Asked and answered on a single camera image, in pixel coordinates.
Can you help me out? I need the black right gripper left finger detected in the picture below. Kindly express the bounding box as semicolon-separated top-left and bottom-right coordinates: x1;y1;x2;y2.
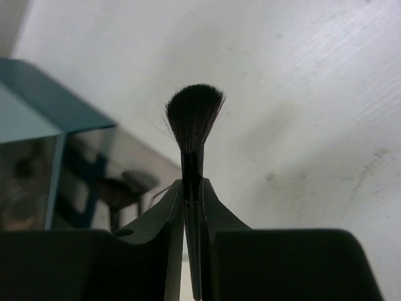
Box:
112;180;184;300

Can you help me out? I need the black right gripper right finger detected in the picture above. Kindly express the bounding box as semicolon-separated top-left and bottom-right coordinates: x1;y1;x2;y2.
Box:
200;177;252;300

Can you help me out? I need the clear acrylic drawer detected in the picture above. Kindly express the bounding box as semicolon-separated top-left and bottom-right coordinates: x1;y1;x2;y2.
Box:
1;129;179;231

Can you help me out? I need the small black angled brush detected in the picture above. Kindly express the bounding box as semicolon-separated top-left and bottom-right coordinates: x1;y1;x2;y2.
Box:
165;83;226;300

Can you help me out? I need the long black fan brush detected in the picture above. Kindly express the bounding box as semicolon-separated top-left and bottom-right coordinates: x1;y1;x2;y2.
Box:
91;170;160;233

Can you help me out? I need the light blue drawer box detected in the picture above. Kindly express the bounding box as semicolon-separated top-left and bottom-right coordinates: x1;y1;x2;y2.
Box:
1;58;115;230

